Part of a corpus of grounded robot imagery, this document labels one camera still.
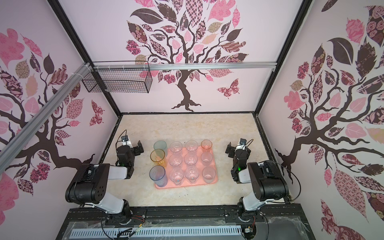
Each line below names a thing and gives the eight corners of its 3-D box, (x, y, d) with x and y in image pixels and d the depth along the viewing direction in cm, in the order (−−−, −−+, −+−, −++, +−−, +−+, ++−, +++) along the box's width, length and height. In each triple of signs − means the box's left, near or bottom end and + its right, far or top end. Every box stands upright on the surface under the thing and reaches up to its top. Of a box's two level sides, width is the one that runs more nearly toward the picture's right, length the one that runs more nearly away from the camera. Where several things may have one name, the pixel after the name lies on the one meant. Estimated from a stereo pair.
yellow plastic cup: (154, 171, 91) (149, 160, 80) (156, 159, 96) (151, 148, 85) (166, 171, 91) (162, 160, 80) (168, 159, 96) (164, 148, 85)
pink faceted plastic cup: (201, 152, 99) (201, 147, 93) (201, 145, 103) (201, 139, 97) (211, 152, 99) (212, 147, 93) (211, 145, 103) (212, 139, 97)
